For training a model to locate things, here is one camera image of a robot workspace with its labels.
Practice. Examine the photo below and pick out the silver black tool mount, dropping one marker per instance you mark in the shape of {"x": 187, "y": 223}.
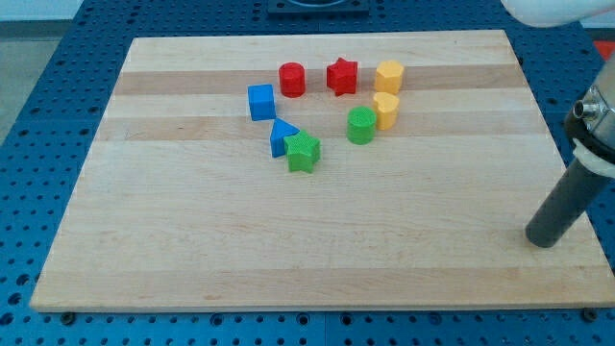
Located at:
{"x": 590, "y": 124}

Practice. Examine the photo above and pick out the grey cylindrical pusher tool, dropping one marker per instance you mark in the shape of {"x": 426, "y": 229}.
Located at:
{"x": 568, "y": 200}

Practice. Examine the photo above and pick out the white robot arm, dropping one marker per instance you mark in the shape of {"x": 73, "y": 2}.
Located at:
{"x": 552, "y": 13}

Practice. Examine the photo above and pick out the wooden board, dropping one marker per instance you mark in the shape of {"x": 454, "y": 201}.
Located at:
{"x": 180, "y": 205}

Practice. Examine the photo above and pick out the yellow heart block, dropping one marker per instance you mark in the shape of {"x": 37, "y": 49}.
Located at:
{"x": 386, "y": 106}

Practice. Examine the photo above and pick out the yellow hexagon block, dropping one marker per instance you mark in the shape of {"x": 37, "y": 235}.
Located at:
{"x": 389, "y": 77}

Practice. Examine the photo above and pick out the green cylinder block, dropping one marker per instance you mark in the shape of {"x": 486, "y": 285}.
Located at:
{"x": 361, "y": 125}

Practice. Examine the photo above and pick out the red star block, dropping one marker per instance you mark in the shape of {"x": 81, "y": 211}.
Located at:
{"x": 342, "y": 77}

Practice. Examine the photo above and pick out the green star block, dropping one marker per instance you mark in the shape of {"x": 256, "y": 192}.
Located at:
{"x": 302, "y": 151}

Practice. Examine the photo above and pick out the red cylinder block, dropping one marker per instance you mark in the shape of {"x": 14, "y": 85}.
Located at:
{"x": 292, "y": 78}

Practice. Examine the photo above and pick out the blue triangle block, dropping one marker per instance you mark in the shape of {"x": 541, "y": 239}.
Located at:
{"x": 280, "y": 130}

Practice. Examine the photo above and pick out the blue cube block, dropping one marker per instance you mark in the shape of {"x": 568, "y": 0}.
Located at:
{"x": 261, "y": 102}

